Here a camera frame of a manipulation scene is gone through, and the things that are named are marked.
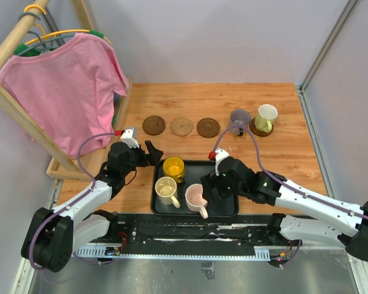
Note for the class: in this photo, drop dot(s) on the cream yellow mug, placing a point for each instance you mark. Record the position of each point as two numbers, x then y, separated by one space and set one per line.
166 190

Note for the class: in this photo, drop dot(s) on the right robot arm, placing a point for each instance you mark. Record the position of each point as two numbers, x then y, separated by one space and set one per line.
327 220

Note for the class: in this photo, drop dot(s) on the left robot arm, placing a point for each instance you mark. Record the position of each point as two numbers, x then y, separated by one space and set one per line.
55 234

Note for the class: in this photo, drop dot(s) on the purple mug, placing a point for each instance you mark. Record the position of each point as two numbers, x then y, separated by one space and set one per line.
239 119

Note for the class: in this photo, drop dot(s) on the yellow clothes hanger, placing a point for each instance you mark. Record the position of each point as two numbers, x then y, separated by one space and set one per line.
83 15

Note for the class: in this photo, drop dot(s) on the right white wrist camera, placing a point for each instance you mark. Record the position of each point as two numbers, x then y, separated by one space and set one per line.
220 155

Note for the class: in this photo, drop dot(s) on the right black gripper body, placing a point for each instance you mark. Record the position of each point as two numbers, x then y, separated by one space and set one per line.
224 188

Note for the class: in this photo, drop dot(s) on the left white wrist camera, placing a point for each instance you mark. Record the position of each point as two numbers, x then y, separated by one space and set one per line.
129 137

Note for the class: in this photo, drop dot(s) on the woven rattan coaster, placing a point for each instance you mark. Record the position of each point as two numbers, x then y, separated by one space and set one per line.
181 126

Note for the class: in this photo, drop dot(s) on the black plastic tray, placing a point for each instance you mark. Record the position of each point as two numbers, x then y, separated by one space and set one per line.
217 207

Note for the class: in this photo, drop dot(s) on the brown wooden coaster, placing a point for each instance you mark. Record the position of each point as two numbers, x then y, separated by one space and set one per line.
154 125
208 127
258 132

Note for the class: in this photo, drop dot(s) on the pink t-shirt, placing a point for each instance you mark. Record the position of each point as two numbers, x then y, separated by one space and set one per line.
69 91

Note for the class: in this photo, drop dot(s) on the white slotted cable duct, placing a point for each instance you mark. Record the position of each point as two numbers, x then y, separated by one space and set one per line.
223 251

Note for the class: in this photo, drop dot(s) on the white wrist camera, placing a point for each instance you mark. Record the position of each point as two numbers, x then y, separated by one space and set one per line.
220 155
129 137

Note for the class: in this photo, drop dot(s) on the pale green octagonal mug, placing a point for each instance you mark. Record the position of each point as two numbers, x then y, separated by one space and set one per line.
265 118

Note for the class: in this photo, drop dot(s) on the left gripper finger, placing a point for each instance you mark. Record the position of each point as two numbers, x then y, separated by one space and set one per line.
152 151
158 159

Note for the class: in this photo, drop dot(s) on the pink mug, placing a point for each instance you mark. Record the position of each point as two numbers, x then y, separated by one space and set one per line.
195 201

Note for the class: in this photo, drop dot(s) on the aluminium corner post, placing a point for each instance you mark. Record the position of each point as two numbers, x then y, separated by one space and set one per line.
342 20

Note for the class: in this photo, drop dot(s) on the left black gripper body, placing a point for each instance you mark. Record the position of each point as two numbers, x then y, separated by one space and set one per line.
137 158

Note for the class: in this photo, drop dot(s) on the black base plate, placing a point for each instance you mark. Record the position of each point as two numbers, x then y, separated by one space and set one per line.
248 229

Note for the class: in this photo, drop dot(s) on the grey clothes hanger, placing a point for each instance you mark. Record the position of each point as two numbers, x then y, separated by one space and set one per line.
48 22

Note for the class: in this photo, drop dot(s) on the yellow glass mug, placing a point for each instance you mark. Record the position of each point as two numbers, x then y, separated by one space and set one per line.
174 167

